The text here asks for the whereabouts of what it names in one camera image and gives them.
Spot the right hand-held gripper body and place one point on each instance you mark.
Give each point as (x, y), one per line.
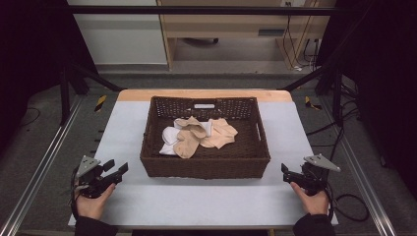
(314, 178)

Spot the yellow black tape strip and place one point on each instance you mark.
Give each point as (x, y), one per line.
(309, 103)
(100, 103)

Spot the black frame strut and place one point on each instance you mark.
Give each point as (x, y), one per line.
(337, 98)
(65, 98)

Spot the light grey table mat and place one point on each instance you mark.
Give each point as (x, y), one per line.
(196, 203)

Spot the person's right hand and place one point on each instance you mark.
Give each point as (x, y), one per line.
(314, 203)

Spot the person's left hand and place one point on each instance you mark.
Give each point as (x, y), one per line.
(90, 206)

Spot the beige sock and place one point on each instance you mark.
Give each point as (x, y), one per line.
(187, 144)
(222, 134)

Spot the black curtain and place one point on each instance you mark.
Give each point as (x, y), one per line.
(29, 49)
(387, 82)

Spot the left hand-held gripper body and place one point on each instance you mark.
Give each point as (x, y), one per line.
(93, 183)

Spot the aluminium rail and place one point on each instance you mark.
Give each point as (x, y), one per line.
(357, 170)
(42, 164)

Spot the black frame crossbar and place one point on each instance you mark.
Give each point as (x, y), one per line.
(196, 10)

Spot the wooden table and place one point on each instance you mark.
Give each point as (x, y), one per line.
(137, 95)

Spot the brown woven basket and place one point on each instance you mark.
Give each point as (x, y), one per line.
(203, 165)

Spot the wooden desk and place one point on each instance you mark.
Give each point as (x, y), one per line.
(229, 28)

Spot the white cabinet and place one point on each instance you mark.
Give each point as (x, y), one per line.
(121, 39)

